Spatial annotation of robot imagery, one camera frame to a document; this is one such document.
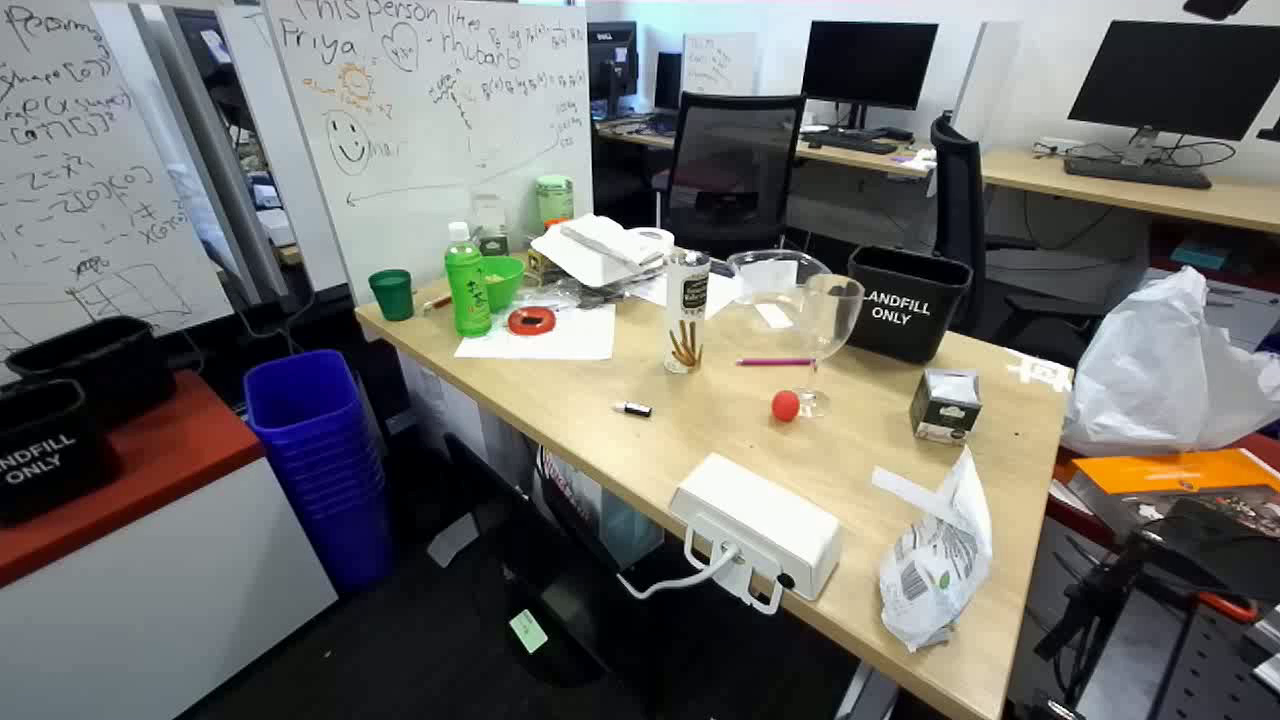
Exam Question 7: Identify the whiteboard with black scribbles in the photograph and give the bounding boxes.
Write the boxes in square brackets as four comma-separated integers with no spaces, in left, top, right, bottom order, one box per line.
[0,0,237,365]

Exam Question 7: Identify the whiteboard with sun drawing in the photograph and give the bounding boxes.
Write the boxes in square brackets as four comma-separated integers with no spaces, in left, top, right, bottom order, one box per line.
[264,0,595,306]

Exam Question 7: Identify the green bottle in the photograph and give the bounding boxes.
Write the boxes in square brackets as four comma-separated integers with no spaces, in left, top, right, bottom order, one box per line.
[439,221,495,339]

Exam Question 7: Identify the wooden office desk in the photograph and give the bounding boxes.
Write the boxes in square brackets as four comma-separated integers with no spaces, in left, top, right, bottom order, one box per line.
[591,117,1280,241]

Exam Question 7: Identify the white paper sheet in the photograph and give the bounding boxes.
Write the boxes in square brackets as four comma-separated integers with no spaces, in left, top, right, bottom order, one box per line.
[452,301,621,369]

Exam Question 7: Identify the green lidded jar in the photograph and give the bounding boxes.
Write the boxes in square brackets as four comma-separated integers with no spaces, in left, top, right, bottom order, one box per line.
[532,173,574,231]

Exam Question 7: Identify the blue bin stack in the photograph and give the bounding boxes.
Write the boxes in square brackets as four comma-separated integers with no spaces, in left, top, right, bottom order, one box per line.
[238,348,397,595]

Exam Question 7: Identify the white printed paper bag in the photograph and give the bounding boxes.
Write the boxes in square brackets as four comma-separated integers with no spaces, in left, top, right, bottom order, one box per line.
[871,444,1000,658]

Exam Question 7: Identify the black mesh office chair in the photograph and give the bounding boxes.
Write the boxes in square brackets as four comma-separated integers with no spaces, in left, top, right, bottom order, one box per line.
[654,88,806,260]

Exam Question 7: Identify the large black computer monitor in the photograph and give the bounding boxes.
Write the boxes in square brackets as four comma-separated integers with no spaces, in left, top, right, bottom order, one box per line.
[1063,17,1280,173]

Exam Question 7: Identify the small whiteboard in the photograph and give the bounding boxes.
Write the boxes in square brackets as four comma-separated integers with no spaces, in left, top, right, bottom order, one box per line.
[678,29,764,99]

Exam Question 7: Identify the red tape ring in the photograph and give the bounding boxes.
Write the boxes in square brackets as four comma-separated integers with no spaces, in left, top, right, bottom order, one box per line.
[505,306,559,339]

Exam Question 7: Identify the clear glass bowl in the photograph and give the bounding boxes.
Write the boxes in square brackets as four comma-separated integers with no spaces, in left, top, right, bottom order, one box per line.
[723,243,867,421]

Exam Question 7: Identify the plain black bin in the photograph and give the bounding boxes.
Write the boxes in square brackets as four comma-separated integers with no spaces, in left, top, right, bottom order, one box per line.
[4,314,180,434]

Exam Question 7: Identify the black keyboard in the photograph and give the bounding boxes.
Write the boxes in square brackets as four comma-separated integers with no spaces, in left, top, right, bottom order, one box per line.
[800,124,898,155]
[1060,150,1217,192]

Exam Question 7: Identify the white cable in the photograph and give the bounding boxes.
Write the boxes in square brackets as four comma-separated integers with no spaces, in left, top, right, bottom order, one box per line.
[611,537,785,619]

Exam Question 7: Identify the orange book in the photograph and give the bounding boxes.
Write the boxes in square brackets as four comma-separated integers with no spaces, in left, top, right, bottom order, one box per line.
[1070,444,1280,505]

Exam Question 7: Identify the white power box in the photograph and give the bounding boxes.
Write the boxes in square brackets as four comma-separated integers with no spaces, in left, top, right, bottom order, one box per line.
[668,454,848,607]

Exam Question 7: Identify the clear bottle with dark label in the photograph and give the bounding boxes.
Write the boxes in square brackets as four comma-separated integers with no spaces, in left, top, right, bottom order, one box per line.
[468,192,515,260]

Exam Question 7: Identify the white printed paper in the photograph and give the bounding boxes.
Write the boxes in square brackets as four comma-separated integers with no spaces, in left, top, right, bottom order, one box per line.
[634,257,802,326]

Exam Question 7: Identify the clear tumbler with wooden hand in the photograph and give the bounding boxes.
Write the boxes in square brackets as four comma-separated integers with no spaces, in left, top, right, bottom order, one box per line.
[660,250,716,380]

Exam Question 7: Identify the white plastic bag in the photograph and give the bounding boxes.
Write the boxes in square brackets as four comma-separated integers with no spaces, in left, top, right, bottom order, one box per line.
[1060,264,1280,457]

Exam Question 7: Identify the dark green cup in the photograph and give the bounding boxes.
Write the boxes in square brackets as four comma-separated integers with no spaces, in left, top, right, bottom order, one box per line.
[364,264,420,326]

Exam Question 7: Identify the white paper tag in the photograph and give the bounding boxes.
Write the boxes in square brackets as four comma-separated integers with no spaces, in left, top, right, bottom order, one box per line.
[1012,348,1074,401]

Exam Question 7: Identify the black landfill bin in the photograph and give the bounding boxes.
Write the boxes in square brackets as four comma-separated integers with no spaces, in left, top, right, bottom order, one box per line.
[842,243,977,369]
[0,377,118,529]

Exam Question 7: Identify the white cabinet with red top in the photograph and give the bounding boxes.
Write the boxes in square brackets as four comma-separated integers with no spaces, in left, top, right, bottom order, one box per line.
[0,369,338,720]

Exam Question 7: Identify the black padded office chair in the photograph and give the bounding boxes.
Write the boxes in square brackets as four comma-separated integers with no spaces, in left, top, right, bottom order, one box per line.
[926,109,1151,355]

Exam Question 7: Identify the black monitor with sticker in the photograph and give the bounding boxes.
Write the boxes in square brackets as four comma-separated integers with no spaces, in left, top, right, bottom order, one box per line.
[582,17,642,117]

